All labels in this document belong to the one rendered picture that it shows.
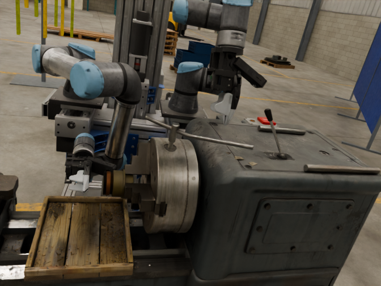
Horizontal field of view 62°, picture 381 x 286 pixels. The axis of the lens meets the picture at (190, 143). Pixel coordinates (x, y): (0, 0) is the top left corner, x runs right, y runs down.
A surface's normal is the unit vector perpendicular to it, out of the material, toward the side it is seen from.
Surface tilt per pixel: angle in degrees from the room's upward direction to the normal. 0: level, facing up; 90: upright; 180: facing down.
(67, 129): 90
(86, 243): 0
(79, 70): 89
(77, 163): 0
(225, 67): 75
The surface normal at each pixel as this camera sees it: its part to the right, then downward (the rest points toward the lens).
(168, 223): 0.19, 0.63
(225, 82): 0.28, 0.18
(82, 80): -0.64, 0.19
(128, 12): 0.14, 0.43
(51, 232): 0.18, -0.90
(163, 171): 0.29, -0.33
